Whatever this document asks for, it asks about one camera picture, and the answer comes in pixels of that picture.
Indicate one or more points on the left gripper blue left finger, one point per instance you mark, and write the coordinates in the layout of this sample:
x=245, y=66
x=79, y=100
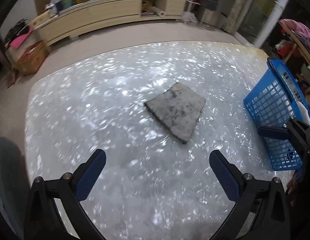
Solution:
x=79, y=184

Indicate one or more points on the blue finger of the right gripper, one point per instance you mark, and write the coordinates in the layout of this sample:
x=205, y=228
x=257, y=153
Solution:
x=278, y=133

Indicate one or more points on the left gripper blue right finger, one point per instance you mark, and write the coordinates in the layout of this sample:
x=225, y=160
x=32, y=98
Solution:
x=233, y=182

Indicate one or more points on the white rectangular sponge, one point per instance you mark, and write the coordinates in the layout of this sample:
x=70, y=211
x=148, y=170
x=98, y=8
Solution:
x=304, y=113

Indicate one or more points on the blue plastic laundry basket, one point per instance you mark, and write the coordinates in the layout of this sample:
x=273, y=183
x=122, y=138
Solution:
x=274, y=99

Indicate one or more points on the grey square cloth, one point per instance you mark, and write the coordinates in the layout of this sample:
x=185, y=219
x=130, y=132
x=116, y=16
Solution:
x=178, y=109

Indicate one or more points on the pink clothes pile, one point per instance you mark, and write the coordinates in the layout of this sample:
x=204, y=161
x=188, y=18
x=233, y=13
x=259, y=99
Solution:
x=298, y=28

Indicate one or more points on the brown cardboard box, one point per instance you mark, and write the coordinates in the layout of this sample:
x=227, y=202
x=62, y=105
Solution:
x=32, y=59

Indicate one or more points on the pink folded cloth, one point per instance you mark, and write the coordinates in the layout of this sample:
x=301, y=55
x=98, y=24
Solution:
x=17, y=42

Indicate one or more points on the cream long tv cabinet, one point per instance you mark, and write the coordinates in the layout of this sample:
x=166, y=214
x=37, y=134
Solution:
x=97, y=14

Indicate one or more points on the white paper roll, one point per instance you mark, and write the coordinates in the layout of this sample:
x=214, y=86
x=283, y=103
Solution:
x=158, y=11

